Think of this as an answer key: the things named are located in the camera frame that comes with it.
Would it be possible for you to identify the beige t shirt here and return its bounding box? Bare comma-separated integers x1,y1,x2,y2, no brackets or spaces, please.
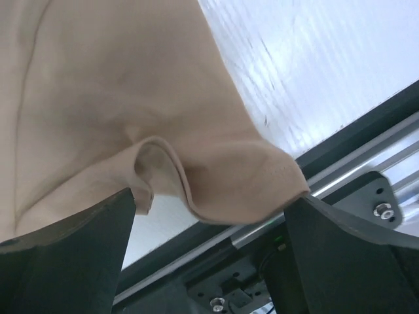
1,1,309,240

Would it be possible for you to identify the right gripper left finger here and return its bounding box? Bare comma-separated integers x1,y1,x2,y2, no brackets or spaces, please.
1,189,136,313

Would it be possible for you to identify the aluminium front frame rail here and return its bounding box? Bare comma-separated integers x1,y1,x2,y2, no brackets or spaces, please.
113,113,419,305

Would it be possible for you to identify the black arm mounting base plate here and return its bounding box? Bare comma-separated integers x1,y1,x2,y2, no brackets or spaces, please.
114,86,419,314

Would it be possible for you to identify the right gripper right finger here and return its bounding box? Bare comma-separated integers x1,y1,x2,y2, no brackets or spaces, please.
284,196,418,313

